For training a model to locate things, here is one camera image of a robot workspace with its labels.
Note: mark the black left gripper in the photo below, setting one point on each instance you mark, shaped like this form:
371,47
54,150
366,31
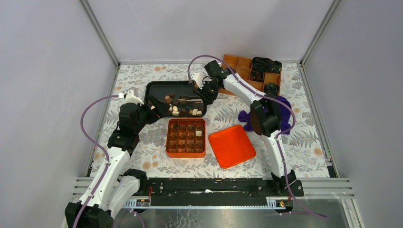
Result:
160,109

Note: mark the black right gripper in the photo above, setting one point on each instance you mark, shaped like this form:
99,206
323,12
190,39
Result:
207,99

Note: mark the metal tongs white handle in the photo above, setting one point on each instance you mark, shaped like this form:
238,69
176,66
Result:
185,99

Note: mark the orange chocolate box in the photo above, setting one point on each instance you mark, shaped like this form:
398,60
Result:
182,141

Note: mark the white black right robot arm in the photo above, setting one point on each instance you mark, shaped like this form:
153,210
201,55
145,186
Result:
282,176

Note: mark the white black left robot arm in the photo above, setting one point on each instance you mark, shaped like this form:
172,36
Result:
101,202

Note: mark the black chocolate tray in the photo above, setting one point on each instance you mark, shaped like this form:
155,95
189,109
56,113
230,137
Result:
161,89

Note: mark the orange compartment organizer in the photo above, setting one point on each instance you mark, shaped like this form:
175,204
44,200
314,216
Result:
242,66

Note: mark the orange box lid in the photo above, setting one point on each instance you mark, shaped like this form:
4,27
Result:
231,146

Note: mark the purple cloth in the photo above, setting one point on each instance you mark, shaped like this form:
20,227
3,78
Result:
285,110

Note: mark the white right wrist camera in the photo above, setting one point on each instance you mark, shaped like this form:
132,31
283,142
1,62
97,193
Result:
197,78

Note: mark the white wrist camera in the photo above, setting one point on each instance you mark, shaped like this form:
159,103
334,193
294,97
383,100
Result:
197,78
130,97

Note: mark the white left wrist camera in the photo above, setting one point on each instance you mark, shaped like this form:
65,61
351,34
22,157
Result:
130,97

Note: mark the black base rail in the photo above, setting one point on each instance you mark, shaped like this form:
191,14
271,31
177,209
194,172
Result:
214,193

